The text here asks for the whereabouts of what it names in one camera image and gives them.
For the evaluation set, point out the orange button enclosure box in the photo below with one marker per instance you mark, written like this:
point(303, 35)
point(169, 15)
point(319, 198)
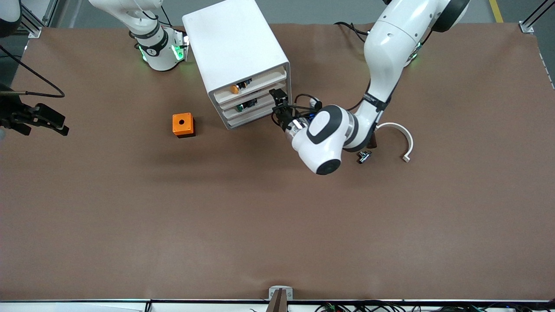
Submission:
point(182, 123)

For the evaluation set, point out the brown terminal block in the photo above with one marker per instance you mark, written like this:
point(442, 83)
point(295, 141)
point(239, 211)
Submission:
point(374, 142)

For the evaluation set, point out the green push button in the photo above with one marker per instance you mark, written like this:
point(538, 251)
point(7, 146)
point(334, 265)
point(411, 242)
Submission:
point(239, 108)

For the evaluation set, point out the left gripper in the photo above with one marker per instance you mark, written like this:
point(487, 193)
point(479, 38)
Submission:
point(285, 121)

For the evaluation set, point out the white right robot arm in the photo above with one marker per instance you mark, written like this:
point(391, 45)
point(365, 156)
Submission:
point(158, 54)

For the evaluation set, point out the white curved bracket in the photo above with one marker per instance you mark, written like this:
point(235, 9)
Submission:
point(407, 138)

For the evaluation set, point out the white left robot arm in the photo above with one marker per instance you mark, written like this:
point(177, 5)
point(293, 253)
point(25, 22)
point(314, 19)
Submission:
point(390, 43)

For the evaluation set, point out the aluminium frame profile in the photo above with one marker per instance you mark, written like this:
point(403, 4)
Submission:
point(34, 21)

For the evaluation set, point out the orange push button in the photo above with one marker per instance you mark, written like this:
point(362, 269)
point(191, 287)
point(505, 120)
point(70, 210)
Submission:
point(235, 89)

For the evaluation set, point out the silver key switch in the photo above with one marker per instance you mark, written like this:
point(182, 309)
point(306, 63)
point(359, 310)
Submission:
point(363, 157)

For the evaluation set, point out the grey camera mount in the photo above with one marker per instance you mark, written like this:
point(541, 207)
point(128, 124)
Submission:
point(280, 294)

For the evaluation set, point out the aluminium frame post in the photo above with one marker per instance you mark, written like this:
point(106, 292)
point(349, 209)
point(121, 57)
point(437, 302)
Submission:
point(531, 21)

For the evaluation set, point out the white table edge rail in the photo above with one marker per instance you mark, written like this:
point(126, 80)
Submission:
point(73, 305)

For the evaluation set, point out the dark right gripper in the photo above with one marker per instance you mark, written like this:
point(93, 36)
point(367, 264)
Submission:
point(9, 113)

